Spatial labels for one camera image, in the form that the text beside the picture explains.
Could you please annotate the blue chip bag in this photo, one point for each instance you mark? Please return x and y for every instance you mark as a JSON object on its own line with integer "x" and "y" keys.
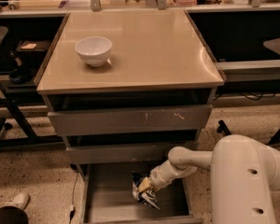
{"x": 148, "y": 197}

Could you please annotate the white shoe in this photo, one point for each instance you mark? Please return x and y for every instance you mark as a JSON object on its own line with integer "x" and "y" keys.
{"x": 16, "y": 204}

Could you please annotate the bottom grey open drawer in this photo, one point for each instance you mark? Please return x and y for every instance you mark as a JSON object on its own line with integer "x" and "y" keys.
{"x": 108, "y": 197}

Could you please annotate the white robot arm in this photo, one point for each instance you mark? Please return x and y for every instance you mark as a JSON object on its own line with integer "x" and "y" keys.
{"x": 243, "y": 173}

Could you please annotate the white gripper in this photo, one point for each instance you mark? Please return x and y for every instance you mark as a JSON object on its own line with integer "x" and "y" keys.
{"x": 156, "y": 175}

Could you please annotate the dark box on shelf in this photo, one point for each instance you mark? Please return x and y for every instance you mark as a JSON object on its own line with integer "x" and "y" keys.
{"x": 33, "y": 48}

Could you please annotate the middle grey drawer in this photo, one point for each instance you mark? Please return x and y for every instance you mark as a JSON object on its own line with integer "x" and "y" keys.
{"x": 124, "y": 153}

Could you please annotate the top grey drawer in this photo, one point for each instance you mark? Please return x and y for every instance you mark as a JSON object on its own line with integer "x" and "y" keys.
{"x": 130, "y": 120}

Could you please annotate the white ceramic bowl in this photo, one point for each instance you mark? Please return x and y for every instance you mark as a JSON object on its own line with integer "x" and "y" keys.
{"x": 94, "y": 50}

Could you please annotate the black wheeled stand base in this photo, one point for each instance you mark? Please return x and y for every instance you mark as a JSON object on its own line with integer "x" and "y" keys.
{"x": 274, "y": 141}

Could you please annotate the grey drawer cabinet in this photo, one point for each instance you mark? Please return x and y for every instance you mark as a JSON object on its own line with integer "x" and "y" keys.
{"x": 156, "y": 60}

